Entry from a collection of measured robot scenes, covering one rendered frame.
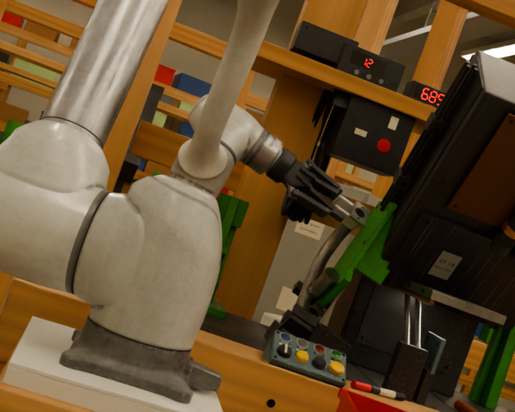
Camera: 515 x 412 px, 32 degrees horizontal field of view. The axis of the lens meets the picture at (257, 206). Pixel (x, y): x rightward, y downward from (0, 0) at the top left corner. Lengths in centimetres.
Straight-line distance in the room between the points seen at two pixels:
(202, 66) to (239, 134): 1011
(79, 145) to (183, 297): 26
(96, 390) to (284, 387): 59
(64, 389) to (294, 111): 126
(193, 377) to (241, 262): 98
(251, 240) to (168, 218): 106
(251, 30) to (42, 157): 58
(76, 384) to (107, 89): 44
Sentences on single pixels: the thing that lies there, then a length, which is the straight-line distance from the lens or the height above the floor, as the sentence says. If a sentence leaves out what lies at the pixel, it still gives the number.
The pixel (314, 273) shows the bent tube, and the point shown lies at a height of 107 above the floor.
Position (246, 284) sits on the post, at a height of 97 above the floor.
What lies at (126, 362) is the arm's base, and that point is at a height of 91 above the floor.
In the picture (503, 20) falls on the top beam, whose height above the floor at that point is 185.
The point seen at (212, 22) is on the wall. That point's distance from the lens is 1210.
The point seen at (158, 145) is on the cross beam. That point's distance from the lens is 230.
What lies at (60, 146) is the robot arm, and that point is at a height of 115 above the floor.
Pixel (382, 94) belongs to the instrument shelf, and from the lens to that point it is 218.
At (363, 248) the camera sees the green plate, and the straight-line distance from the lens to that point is 190.
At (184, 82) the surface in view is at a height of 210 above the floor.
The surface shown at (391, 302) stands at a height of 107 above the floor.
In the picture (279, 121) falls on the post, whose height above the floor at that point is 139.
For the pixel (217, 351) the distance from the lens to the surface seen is 165.
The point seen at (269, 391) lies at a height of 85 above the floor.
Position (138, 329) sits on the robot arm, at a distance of 120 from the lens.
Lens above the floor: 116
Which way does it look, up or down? level
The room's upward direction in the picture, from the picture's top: 20 degrees clockwise
